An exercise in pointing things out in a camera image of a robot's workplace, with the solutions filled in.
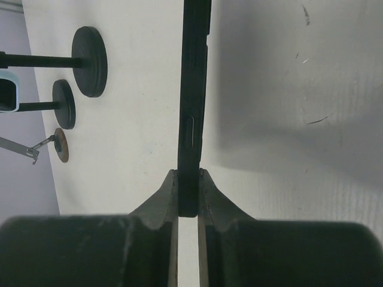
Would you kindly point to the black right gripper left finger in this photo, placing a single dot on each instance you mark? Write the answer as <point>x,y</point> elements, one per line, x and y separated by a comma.
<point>135,249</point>

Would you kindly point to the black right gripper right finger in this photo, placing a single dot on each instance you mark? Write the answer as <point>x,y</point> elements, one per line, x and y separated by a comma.
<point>238,250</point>

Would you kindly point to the black round-base phone stand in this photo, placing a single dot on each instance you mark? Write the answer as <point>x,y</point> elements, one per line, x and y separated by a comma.
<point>88,61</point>
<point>63,105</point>

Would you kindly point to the black phone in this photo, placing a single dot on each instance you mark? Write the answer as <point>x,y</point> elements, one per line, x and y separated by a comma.
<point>194,57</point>

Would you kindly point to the small metal folding phone stand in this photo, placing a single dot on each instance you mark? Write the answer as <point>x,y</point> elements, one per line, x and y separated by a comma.
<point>58,138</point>

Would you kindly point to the phone in light blue case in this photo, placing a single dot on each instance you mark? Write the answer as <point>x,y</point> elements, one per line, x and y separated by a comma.
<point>10,92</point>

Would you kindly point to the aluminium frame rail left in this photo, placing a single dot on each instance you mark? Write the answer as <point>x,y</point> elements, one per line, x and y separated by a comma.
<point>14,6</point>

